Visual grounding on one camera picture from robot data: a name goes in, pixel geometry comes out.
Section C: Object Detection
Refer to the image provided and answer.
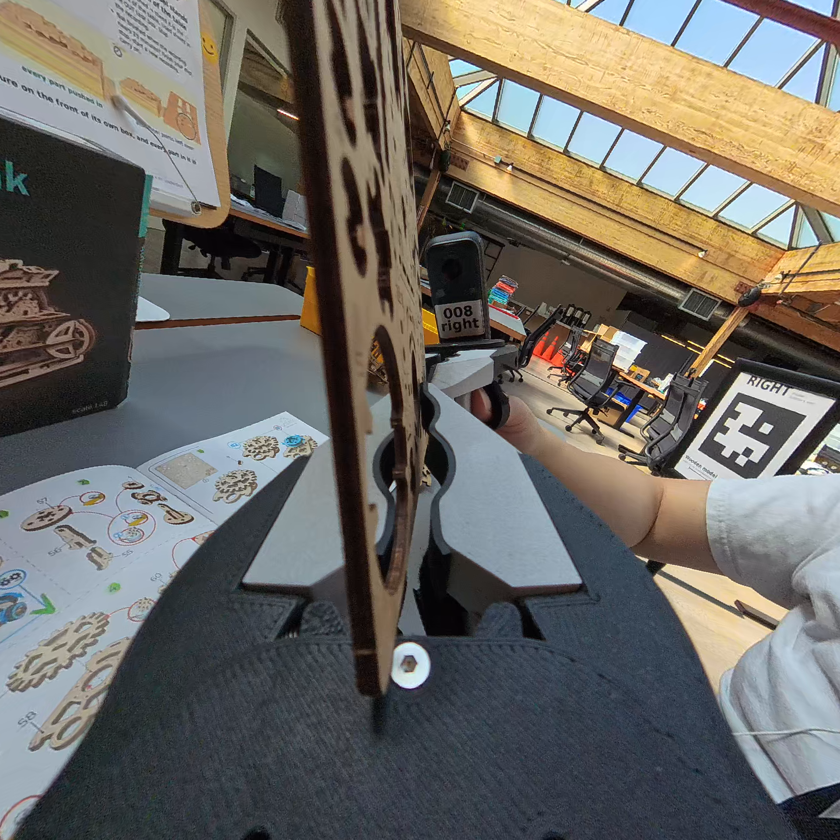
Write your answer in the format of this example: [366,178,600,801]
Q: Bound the yellow plastic bin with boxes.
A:
[301,264,441,347]

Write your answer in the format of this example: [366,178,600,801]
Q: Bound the thin white cable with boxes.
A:
[731,724,840,740]

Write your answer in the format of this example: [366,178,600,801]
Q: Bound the wooden ceiling beam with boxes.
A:
[400,0,840,217]

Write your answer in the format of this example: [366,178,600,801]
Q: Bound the printed paper instruction sheet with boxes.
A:
[0,0,222,210]

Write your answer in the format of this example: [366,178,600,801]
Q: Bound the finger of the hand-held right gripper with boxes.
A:
[425,351,521,400]

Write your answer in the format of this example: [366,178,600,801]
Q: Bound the black model kit box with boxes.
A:
[0,108,153,437]

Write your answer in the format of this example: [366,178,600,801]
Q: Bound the assembly instruction booklet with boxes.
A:
[0,412,330,821]

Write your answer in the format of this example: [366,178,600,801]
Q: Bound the black office chair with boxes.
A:
[620,374,710,473]
[548,338,621,444]
[499,315,559,385]

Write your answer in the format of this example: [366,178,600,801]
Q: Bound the person's right forearm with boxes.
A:
[532,420,723,575]

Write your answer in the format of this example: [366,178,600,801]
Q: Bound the black framed marker sign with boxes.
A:
[666,357,840,481]

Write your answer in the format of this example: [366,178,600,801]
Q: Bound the person in white shirt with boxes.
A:
[705,474,840,805]

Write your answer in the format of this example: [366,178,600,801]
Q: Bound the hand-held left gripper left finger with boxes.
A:
[241,430,398,614]

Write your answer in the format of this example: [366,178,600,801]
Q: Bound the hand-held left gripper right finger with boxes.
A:
[417,382,585,630]

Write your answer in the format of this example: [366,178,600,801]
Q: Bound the laser-cut wooden parts sheet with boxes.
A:
[282,0,434,698]

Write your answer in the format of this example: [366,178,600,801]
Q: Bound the glass skylight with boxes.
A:
[449,0,840,250]

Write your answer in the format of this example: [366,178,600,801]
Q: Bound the person's right hand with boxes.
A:
[469,392,550,460]

